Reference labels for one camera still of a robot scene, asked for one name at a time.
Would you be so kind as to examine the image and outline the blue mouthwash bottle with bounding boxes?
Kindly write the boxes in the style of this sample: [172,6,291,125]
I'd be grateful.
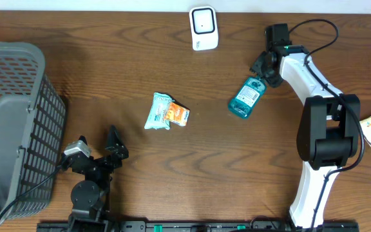
[228,77,267,119]

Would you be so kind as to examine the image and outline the green wet wipes pack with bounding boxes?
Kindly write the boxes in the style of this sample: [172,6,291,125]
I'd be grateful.
[144,92,173,130]

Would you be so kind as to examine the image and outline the orange snack packet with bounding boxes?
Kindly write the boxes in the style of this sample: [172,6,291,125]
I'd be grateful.
[164,102,190,126]

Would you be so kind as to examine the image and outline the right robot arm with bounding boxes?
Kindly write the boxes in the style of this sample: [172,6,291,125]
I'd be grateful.
[251,24,365,231]

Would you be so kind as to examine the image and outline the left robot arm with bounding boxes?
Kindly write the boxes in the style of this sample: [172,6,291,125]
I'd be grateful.
[61,125,129,231]

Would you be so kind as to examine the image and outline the white barcode scanner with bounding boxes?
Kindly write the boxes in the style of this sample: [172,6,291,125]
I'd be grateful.
[189,6,219,51]

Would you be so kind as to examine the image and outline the grey plastic basket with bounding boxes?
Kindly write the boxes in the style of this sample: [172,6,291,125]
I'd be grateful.
[0,42,66,223]

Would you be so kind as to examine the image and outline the black right camera cable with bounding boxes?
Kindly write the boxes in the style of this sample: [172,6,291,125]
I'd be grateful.
[288,18,366,232]

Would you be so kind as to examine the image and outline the black camera cable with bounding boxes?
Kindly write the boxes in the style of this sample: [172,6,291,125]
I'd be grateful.
[0,164,64,232]
[288,18,366,232]

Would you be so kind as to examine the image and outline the black left camera cable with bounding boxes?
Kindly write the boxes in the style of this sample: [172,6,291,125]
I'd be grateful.
[0,164,64,232]

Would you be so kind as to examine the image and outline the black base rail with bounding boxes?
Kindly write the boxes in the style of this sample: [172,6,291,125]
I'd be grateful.
[37,220,361,232]

